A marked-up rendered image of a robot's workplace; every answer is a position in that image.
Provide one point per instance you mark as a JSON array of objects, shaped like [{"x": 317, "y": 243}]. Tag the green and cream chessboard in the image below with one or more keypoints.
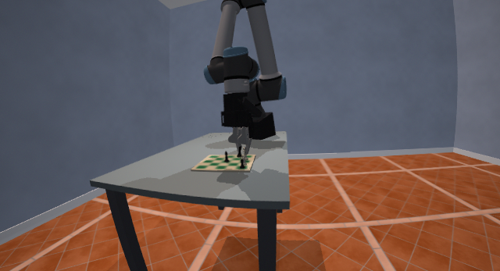
[{"x": 215, "y": 163}]

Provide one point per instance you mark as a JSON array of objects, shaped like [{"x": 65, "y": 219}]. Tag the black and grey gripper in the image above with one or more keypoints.
[{"x": 237, "y": 119}]

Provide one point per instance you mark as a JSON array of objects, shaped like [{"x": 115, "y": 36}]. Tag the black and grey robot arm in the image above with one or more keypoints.
[{"x": 239, "y": 69}]

